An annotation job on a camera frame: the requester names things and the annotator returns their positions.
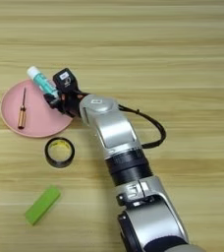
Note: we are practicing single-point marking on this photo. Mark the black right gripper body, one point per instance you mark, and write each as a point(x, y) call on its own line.
point(70, 103)

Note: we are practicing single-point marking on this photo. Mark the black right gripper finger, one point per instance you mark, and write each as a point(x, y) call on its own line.
point(51, 100)

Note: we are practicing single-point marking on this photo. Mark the white teal glue stick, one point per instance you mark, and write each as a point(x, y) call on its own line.
point(42, 80)

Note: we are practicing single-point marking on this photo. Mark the pink round plate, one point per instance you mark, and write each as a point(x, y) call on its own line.
point(38, 118)

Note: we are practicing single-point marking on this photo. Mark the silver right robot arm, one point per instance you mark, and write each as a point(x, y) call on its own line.
point(117, 131)

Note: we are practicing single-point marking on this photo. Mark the small black box white label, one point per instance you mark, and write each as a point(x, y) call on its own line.
point(65, 80)

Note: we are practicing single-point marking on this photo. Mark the black tape roll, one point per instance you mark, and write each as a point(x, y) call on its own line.
point(48, 154)

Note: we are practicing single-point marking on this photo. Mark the green rectangular block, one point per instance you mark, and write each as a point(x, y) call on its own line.
point(42, 205)

